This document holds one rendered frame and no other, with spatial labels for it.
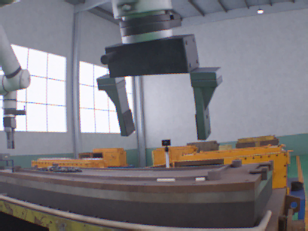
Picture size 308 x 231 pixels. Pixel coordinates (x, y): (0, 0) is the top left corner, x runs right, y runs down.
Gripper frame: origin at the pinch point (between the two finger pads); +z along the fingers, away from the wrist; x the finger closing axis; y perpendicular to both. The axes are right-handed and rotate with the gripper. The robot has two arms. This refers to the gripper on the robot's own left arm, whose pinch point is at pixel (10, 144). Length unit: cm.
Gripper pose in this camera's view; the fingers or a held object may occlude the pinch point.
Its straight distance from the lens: 141.9
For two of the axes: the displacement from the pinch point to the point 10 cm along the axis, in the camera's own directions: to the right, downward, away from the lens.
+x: 2.6, -1.1, -9.6
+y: -9.6, 0.4, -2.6
